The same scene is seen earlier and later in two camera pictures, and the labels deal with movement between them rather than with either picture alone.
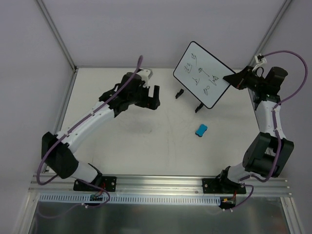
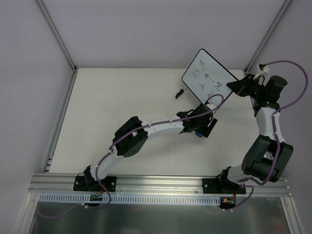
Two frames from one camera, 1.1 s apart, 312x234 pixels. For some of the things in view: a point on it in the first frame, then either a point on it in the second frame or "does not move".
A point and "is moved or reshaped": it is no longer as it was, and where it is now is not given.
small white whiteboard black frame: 203,74 is moved or reshaped
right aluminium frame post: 282,9 does not move
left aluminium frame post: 57,35 does not move
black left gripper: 148,98 -> 209,126
